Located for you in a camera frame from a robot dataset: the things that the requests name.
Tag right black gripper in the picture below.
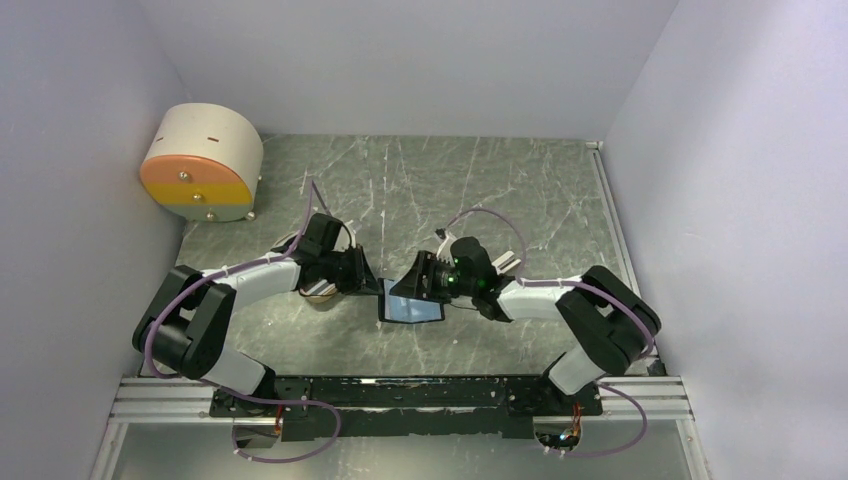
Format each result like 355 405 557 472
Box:
390 250 477 303

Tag black leather card holder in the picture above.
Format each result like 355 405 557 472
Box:
378 278 445 325

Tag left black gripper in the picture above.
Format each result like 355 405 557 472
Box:
321 244 384 297

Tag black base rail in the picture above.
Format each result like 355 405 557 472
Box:
209 374 603 442

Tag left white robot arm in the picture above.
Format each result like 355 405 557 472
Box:
131 213 381 416

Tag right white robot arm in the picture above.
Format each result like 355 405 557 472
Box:
386 237 662 414

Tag round pastel drawer box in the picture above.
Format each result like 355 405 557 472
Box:
139 103 264 222

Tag beige wooden card tray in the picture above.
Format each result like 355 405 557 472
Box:
271 232 339 305

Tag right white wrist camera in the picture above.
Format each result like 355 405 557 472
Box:
435 228 457 263

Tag small white wooden block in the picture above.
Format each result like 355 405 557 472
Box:
492 251 522 274

